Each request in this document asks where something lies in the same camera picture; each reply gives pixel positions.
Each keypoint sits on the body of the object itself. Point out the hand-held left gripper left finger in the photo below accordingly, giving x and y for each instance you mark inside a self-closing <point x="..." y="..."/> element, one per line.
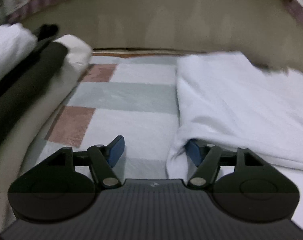
<point x="116" y="150"/>

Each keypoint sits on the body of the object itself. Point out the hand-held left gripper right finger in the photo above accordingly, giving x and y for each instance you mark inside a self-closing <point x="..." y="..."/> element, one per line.
<point x="194" y="152"/>

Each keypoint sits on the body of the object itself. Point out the white long-sleeved shirt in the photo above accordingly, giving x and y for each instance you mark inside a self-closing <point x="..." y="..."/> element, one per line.
<point x="241" y="100"/>

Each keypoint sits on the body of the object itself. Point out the stack of folded clothes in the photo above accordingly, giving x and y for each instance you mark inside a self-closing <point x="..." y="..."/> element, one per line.
<point x="71" y="52"/>

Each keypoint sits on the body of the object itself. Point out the checked rug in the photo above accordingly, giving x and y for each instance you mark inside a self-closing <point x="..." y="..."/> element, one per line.
<point x="131" y="97"/>

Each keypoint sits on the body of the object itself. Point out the folded dark garment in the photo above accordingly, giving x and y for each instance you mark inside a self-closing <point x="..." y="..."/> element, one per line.
<point x="24" y="80"/>

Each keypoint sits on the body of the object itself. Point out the folded white garment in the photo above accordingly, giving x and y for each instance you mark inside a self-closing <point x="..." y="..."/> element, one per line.
<point x="9" y="47"/>

